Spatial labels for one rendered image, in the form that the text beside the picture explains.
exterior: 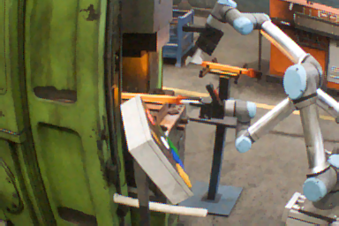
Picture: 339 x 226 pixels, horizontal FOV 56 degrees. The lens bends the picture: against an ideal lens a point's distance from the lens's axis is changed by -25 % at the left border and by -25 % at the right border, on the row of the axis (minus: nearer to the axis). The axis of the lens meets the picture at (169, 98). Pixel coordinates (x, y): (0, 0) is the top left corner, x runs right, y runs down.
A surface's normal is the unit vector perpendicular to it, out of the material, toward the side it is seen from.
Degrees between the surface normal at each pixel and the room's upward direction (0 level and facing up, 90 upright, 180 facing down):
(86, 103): 89
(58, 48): 89
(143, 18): 90
